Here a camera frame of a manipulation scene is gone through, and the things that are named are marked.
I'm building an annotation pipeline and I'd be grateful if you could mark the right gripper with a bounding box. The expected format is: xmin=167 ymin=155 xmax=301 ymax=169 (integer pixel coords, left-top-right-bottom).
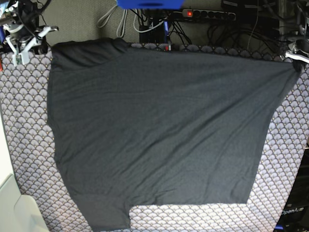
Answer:
xmin=4 ymin=23 xmax=58 ymax=65

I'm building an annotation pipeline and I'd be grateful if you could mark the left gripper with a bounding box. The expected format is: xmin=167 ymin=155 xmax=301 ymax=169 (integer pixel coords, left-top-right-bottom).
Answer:
xmin=285 ymin=38 xmax=309 ymax=64

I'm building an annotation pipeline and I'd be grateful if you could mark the dark grey T-shirt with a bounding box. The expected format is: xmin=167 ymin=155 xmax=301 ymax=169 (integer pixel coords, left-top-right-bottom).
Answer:
xmin=47 ymin=39 xmax=298 ymax=232

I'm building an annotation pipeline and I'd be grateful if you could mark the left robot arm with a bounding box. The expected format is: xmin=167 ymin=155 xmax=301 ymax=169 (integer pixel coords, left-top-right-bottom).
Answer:
xmin=285 ymin=0 xmax=309 ymax=64

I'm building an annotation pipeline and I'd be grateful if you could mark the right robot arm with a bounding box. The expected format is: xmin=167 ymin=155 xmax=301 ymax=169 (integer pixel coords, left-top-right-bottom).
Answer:
xmin=0 ymin=0 xmax=59 ymax=66

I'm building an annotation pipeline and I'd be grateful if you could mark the fan-patterned table cloth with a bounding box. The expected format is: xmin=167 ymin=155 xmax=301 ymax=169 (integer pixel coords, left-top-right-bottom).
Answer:
xmin=0 ymin=54 xmax=309 ymax=232

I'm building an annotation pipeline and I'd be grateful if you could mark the blue box overhead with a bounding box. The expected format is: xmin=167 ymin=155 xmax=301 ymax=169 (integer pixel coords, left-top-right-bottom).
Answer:
xmin=117 ymin=0 xmax=183 ymax=9

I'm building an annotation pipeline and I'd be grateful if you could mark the white power strip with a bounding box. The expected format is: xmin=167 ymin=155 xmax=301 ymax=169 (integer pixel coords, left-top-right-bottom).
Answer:
xmin=182 ymin=9 xmax=237 ymax=21

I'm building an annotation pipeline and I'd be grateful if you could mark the red and black clamp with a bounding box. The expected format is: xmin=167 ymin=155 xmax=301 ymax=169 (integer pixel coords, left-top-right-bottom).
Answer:
xmin=164 ymin=44 xmax=171 ymax=51

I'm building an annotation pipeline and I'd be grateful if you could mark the black OpenArm box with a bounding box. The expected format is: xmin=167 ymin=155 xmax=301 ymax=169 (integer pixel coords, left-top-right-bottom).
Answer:
xmin=274 ymin=147 xmax=309 ymax=232

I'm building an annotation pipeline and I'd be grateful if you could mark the white plastic bin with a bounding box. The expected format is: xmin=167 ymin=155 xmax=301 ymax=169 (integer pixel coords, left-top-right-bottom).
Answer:
xmin=0 ymin=119 xmax=49 ymax=232

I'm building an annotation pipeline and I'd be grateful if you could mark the grey looped cable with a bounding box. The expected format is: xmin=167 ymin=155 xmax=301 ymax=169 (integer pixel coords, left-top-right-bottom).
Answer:
xmin=97 ymin=5 xmax=128 ymax=38

